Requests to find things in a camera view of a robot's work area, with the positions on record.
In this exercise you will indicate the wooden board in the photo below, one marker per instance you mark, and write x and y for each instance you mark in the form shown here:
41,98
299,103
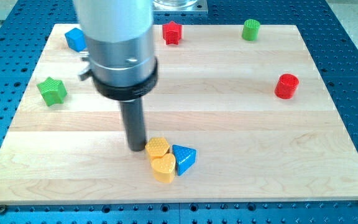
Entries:
215,94

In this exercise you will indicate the red cylinder block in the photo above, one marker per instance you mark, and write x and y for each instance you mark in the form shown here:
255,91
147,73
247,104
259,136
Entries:
286,86

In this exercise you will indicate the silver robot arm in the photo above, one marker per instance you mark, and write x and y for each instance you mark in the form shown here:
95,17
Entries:
122,62

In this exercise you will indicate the blue triangle block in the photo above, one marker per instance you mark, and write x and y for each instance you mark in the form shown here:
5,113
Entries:
185,158

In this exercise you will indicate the blue perforated table plate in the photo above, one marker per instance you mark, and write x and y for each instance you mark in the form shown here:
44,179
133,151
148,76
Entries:
25,30

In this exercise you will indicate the yellow heart block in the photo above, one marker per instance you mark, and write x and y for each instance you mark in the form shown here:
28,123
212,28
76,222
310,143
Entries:
164,168

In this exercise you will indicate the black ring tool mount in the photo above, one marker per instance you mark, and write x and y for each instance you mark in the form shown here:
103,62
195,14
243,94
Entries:
128,92

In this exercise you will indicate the green cylinder block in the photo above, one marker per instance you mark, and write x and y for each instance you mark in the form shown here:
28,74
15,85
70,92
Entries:
250,29

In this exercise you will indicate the green star block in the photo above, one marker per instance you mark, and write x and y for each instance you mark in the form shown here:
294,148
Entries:
53,91

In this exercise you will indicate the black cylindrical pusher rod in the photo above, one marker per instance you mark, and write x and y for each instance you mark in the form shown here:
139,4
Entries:
133,119

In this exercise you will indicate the yellow hexagon block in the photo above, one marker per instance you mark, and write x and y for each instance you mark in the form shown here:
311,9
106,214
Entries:
156,148

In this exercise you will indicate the blue cube block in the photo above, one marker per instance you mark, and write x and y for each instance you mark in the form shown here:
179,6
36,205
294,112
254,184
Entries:
75,39

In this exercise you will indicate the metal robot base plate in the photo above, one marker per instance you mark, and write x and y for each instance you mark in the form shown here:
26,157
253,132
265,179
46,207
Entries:
190,7

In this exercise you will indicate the red star block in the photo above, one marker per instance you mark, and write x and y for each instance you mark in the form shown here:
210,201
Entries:
172,33

